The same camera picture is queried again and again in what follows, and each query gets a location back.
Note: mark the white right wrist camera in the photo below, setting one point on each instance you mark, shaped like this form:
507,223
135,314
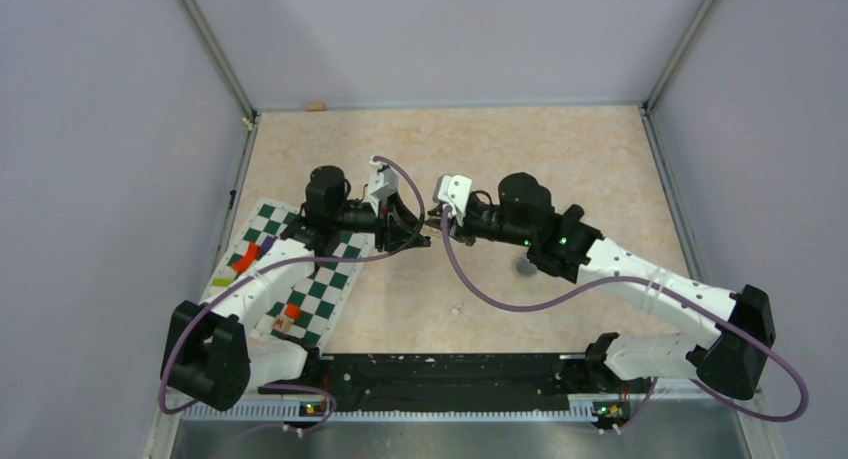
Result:
454,190

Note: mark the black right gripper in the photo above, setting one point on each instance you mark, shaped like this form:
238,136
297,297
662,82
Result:
461,231

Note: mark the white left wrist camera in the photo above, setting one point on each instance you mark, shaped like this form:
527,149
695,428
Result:
382,183

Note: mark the green white chessboard mat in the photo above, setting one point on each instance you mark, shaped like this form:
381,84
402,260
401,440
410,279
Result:
321,291

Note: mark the cream earbud charging case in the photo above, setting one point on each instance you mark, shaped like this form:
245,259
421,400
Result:
431,230

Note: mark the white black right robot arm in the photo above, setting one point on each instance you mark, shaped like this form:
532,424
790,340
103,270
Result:
561,245

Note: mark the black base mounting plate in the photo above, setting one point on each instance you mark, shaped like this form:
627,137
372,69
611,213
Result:
471,382

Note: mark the red block at edge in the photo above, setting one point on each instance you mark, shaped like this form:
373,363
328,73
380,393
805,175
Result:
292,311

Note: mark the purple wooden block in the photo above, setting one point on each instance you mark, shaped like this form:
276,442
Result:
266,244

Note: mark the wooden block in corner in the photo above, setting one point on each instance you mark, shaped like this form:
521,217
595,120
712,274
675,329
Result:
315,107

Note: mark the tan wooden cube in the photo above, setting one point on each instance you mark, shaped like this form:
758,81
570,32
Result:
282,324

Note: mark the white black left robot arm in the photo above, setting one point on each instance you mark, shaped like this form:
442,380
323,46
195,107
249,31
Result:
208,356

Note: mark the red arch block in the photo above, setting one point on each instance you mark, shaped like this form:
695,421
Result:
246,260

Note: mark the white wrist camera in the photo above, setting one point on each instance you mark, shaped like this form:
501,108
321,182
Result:
382,183
454,190

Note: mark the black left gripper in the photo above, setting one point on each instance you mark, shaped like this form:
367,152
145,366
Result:
398,228

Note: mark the aluminium front rail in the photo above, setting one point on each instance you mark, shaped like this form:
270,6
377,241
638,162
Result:
673,418

